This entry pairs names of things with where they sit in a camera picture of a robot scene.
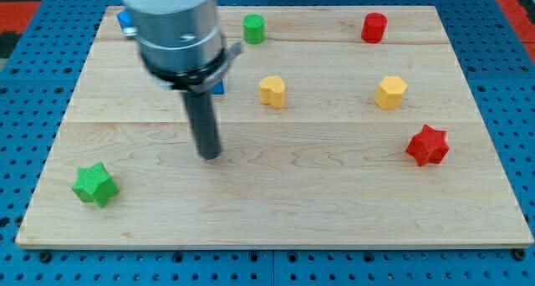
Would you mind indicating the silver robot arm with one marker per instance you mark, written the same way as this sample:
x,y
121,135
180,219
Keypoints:
x,y
181,42

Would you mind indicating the red star block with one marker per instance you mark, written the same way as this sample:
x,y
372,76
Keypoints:
x,y
429,146

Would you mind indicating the red cylinder block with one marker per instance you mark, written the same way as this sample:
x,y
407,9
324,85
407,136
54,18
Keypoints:
x,y
374,27

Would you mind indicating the wooden board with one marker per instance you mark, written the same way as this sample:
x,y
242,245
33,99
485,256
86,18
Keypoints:
x,y
328,171

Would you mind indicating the yellow hexagon block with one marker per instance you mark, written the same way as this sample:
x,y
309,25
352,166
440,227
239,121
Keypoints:
x,y
390,92

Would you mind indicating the yellow heart block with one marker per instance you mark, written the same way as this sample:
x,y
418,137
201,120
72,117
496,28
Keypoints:
x,y
272,91

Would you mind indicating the blue block behind tool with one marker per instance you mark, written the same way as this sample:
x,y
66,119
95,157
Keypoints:
x,y
219,88

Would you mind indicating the green star block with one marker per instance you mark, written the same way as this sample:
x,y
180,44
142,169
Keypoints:
x,y
94,184

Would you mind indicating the dark grey cylindrical stick tool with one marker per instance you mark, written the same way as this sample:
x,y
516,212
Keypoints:
x,y
203,124

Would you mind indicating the blue block upper left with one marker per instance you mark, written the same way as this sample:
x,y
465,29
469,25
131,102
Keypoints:
x,y
126,23

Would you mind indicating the green cylinder block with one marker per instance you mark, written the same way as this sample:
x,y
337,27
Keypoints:
x,y
253,26

